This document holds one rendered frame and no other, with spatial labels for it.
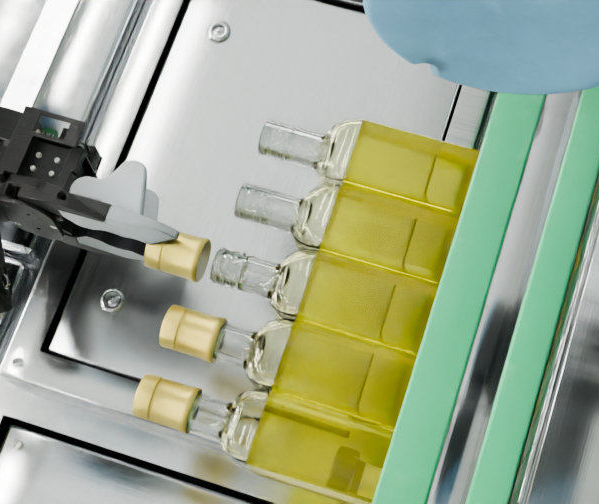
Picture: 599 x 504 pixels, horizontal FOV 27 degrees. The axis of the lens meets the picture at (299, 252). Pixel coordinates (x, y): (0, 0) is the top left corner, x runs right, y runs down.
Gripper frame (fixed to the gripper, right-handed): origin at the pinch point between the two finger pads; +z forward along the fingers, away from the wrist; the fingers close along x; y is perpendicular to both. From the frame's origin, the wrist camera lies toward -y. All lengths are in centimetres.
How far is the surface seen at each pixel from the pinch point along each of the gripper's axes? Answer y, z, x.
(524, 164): 8.8, 25.3, -13.8
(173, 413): -12.4, 5.7, -1.4
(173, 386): -10.4, 4.9, -1.3
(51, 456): -16.3, -7.1, 15.9
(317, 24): 29.4, 2.8, 12.6
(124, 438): -13.0, -1.2, 14.9
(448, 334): -4.2, 23.7, -13.8
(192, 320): -5.2, 4.6, -1.5
